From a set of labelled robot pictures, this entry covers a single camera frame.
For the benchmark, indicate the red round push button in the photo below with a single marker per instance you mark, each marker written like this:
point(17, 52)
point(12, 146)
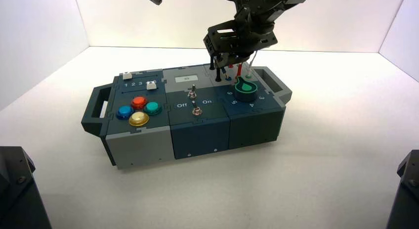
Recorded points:
point(139, 102)

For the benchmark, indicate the green round push button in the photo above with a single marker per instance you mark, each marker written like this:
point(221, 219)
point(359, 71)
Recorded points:
point(152, 108)

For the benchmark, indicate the white slider knob down arrow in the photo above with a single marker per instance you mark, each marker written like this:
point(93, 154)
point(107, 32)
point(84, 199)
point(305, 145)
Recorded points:
point(127, 75)

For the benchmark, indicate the yellow round push button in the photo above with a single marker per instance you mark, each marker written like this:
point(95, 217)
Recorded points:
point(138, 118)

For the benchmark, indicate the blue grey modular task box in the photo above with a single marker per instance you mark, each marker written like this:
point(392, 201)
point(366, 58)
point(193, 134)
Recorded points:
point(140, 149)

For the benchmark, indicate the small grey LCD display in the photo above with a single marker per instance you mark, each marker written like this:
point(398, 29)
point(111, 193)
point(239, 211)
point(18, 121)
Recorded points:
point(186, 78)

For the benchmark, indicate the black green rotary knob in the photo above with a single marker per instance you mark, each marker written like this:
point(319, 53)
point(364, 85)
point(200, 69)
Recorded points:
point(246, 90)

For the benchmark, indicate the blue round push button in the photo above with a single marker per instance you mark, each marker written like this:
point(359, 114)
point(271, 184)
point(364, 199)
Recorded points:
point(125, 112)

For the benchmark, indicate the white slider knob up arrow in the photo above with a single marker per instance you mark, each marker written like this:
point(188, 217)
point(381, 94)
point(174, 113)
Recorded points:
point(150, 85)

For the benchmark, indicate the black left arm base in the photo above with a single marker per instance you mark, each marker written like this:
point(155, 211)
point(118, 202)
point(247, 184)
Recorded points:
point(16, 194)

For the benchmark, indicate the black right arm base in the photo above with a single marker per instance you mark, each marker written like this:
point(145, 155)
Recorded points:
point(406, 194)

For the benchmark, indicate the metal toggle switch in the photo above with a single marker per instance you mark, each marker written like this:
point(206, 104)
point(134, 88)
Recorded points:
point(192, 93)
point(196, 109)

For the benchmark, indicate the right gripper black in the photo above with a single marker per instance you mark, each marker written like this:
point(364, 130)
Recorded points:
point(242, 40)

